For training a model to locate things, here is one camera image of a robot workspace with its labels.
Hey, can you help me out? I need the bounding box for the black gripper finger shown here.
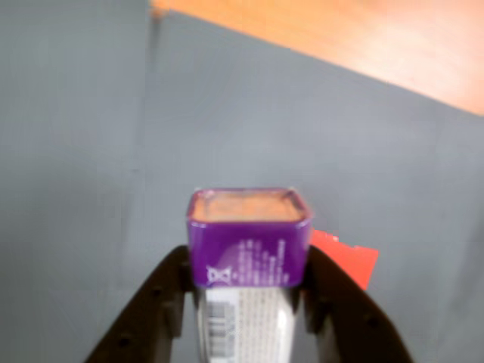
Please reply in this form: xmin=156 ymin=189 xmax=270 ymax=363
xmin=85 ymin=245 xmax=193 ymax=363
xmin=298 ymin=245 xmax=413 ymax=363

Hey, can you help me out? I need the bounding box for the red tape patch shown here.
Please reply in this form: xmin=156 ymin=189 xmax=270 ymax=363
xmin=310 ymin=229 xmax=380 ymax=291

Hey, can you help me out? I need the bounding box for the grey table mat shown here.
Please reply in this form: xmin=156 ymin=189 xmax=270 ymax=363
xmin=149 ymin=7 xmax=484 ymax=363
xmin=0 ymin=0 xmax=157 ymax=363

